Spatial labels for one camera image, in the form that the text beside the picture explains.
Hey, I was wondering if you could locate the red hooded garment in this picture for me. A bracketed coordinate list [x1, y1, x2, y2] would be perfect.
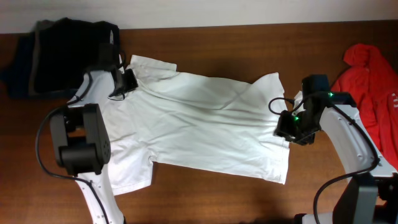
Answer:
[331, 44, 397, 168]

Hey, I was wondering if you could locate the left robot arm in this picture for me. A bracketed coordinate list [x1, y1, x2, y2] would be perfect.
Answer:
[47, 44, 137, 224]

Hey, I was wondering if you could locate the white t-shirt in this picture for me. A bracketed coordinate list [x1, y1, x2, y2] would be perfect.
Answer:
[67, 54, 290, 196]

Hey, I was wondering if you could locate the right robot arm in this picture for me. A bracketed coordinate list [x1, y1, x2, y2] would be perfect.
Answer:
[274, 75, 397, 224]

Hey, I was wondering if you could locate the black folded garment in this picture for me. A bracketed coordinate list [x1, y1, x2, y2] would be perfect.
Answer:
[34, 17, 120, 93]

